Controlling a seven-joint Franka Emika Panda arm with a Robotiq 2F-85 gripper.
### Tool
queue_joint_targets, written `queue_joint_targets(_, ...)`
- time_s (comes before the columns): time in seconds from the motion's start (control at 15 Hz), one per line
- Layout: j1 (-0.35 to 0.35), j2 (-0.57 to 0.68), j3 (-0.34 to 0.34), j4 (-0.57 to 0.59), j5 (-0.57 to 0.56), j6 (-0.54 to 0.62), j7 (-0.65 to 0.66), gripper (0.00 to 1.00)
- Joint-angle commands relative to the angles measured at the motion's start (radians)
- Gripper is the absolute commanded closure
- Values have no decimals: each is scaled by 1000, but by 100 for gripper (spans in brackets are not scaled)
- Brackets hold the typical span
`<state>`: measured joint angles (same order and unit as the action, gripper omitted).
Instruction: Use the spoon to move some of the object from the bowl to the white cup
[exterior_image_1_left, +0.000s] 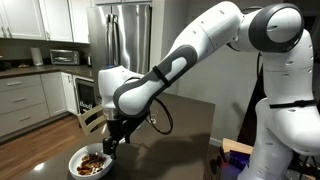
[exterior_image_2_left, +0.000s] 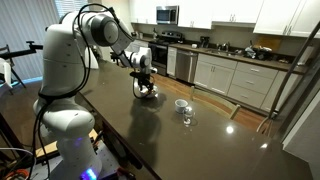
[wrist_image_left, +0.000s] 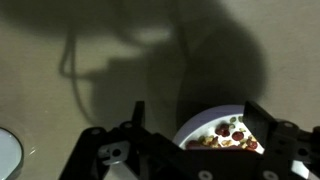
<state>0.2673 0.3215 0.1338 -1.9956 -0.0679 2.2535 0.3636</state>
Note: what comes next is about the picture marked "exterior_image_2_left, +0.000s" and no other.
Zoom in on white ceramic cup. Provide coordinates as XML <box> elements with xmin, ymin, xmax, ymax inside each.
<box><xmin>174</xmin><ymin>98</ymin><xmax>190</xmax><ymax>114</ymax></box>

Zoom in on clear drinking glass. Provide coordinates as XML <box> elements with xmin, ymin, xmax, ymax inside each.
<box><xmin>182</xmin><ymin>105</ymin><xmax>195</xmax><ymax>126</ymax></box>

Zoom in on stainless steel microwave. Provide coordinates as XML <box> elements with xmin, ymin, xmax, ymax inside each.
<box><xmin>155</xmin><ymin>5</ymin><xmax>180</xmax><ymax>26</ymax></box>

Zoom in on wooden board under robot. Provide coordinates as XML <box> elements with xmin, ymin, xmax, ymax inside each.
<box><xmin>34</xmin><ymin>128</ymin><xmax>99</xmax><ymax>158</ymax></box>

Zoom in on orange cable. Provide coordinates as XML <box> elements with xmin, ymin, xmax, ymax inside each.
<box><xmin>0</xmin><ymin>168</ymin><xmax>29</xmax><ymax>180</ymax></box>

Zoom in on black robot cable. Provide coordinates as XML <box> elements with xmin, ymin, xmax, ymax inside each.
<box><xmin>28</xmin><ymin>3</ymin><xmax>148</xmax><ymax>180</ymax></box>

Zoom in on light wooden chair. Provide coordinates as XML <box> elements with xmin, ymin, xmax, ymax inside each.
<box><xmin>189</xmin><ymin>85</ymin><xmax>242</xmax><ymax>121</ymax></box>

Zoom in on metal kitchen faucet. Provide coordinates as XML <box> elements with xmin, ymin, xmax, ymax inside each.
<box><xmin>216</xmin><ymin>41</ymin><xmax>232</xmax><ymax>53</ymax></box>

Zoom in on black office chair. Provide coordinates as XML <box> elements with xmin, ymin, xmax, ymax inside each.
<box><xmin>109</xmin><ymin>50</ymin><xmax>122</xmax><ymax>66</ymax></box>

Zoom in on white wall cabinet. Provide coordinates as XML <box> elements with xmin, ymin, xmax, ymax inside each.
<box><xmin>129</xmin><ymin>0</ymin><xmax>264</xmax><ymax>30</ymax></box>
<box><xmin>253</xmin><ymin>0</ymin><xmax>320</xmax><ymax>38</ymax></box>

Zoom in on black tripod boom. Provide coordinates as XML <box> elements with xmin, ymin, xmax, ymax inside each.
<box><xmin>0</xmin><ymin>40</ymin><xmax>44</xmax><ymax>61</ymax></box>

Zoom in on stainless steel dishwasher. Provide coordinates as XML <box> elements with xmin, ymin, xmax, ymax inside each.
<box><xmin>175</xmin><ymin>49</ymin><xmax>199</xmax><ymax>84</ymax></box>

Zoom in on black and steel stove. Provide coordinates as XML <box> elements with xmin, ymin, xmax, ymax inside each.
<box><xmin>147</xmin><ymin>30</ymin><xmax>185</xmax><ymax>77</ymax></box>

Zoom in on grey metal stand pole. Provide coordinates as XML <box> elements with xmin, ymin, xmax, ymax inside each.
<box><xmin>256</xmin><ymin>20</ymin><xmax>320</xmax><ymax>134</ymax></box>

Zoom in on black coffee maker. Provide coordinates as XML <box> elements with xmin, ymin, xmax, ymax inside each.
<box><xmin>199</xmin><ymin>35</ymin><xmax>211</xmax><ymax>49</ymax></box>

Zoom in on wooden cutting board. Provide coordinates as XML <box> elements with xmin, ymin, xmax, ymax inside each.
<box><xmin>255</xmin><ymin>34</ymin><xmax>283</xmax><ymax>53</ymax></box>

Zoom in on white ceramic bowl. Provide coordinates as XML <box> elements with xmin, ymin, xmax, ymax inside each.
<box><xmin>133</xmin><ymin>78</ymin><xmax>160</xmax><ymax>100</ymax></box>

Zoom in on pile of dishes and cloth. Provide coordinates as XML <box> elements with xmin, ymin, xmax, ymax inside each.
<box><xmin>244</xmin><ymin>44</ymin><xmax>273</xmax><ymax>62</ymax></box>

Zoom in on grey perforated robot base plate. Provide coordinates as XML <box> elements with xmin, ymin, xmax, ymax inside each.
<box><xmin>28</xmin><ymin>139</ymin><xmax>123</xmax><ymax>180</ymax></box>

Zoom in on white base cabinets with drawers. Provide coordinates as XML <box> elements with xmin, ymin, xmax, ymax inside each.
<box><xmin>193</xmin><ymin>53</ymin><xmax>303</xmax><ymax>113</ymax></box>

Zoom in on white window blind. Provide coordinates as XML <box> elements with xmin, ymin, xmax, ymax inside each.
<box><xmin>54</xmin><ymin>0</ymin><xmax>89</xmax><ymax>18</ymax></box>

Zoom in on white paper towel roll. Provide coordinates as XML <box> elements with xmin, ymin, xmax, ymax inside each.
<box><xmin>297</xmin><ymin>45</ymin><xmax>316</xmax><ymax>66</ymax></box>

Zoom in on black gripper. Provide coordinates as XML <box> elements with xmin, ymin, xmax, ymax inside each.
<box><xmin>137</xmin><ymin>71</ymin><xmax>156</xmax><ymax>94</ymax></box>

